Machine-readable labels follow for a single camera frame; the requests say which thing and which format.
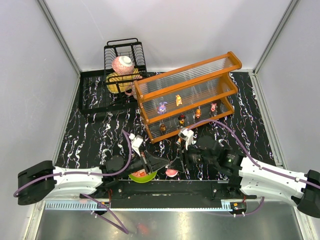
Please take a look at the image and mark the pink flamingo toy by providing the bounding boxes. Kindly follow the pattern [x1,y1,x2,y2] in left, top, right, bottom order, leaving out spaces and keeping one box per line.
[165,168,179,178]

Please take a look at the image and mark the purple bunny toy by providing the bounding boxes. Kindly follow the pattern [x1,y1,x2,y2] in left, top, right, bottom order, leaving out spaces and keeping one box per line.
[157,101,168,115]

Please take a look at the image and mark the small orange figure toy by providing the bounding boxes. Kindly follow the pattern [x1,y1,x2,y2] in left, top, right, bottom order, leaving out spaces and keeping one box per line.
[175,94,183,107]

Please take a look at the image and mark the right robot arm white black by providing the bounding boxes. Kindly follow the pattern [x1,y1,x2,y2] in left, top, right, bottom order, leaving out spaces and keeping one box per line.
[175,135,320,218]

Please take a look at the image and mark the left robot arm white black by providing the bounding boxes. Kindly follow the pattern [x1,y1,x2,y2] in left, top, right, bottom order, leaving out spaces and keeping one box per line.
[13,150,170,206]

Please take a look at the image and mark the brown figure toy on shelf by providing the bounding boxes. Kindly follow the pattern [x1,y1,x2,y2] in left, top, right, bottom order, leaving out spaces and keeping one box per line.
[159,124,166,132]

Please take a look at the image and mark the orange figure toy on shelf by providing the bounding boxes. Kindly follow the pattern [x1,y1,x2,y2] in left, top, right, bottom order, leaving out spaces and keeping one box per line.
[195,108,202,119]

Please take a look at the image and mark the orange clear display shelf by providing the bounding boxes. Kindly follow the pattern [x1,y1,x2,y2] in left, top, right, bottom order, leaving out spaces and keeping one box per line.
[134,51,242,144]

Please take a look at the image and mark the brown haired boy toy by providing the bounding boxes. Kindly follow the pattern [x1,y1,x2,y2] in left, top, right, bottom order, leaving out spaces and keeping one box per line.
[176,138,182,146]

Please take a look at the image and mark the green bowl red pattern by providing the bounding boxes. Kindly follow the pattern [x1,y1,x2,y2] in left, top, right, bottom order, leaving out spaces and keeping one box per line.
[128,169,158,184]

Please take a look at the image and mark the black haired figure toy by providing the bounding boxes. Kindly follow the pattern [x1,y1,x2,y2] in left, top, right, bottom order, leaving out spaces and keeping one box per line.
[178,114,186,126]

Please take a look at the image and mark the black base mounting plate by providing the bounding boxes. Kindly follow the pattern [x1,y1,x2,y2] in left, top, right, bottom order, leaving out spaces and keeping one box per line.
[110,180,244,211]

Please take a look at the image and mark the pink pig toy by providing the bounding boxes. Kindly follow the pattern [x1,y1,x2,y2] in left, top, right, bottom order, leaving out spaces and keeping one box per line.
[210,103,217,113]

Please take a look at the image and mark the black marble pattern mat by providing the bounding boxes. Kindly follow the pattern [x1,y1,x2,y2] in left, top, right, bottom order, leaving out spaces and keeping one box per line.
[55,72,276,181]

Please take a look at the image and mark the pink mug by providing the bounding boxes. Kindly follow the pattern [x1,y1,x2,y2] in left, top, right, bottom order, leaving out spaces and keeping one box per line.
[124,85,137,99]

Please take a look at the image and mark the yellow patterned bowl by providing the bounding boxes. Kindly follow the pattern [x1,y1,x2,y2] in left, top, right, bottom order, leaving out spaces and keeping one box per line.
[105,68,143,94]

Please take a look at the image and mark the pink patterned bowl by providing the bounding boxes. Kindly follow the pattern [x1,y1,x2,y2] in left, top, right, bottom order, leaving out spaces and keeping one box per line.
[111,55,134,75]

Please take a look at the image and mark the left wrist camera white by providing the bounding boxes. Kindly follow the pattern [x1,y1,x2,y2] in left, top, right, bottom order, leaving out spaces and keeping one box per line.
[129,133,144,156]

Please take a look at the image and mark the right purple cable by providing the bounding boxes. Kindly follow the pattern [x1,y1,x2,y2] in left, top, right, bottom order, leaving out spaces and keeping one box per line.
[187,119,320,217]

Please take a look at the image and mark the purple cable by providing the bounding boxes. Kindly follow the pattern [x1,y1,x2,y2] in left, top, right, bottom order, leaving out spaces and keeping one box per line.
[12,129,133,235]
[187,119,320,217]

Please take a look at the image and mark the black wire dish rack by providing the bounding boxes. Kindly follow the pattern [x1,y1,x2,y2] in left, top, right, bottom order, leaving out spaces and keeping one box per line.
[78,37,147,115]

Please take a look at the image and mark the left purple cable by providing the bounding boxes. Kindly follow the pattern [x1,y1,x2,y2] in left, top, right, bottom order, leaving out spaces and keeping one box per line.
[12,129,133,235]

